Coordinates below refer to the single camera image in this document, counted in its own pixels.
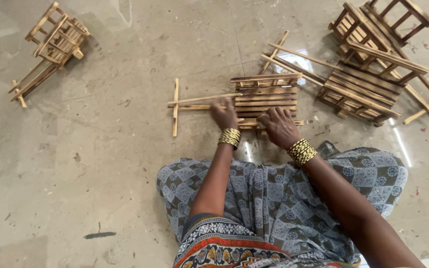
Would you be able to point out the person's left hand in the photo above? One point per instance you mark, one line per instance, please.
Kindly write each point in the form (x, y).
(225, 116)

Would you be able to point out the grey patterned sari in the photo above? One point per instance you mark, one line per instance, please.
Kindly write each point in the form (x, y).
(274, 208)

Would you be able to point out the person's left fingers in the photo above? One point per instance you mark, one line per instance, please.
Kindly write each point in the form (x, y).
(222, 104)

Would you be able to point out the gold bangles on left wrist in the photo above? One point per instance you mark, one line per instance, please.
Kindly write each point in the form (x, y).
(230, 137)

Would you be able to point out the gold bangles on wrist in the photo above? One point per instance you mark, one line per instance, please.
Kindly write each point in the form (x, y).
(302, 152)
(230, 137)

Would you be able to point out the person's right hand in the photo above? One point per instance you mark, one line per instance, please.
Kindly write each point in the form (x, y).
(281, 128)

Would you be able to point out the folded wooden slatted stand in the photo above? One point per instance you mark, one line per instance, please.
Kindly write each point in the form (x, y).
(56, 43)

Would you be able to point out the gold bangles on right wrist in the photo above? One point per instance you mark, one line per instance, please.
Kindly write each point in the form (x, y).
(302, 152)

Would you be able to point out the loose wooden stick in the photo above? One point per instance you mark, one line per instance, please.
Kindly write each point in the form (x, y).
(304, 56)
(292, 70)
(274, 52)
(428, 108)

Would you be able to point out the wide wooden slatted stand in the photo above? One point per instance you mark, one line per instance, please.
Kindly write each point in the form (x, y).
(363, 91)

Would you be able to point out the dark-edged wooden slatted stand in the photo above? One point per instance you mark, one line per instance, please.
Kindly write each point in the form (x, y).
(378, 22)

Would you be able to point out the unfinished slatted wooden stand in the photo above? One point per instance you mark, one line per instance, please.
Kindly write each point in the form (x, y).
(264, 98)

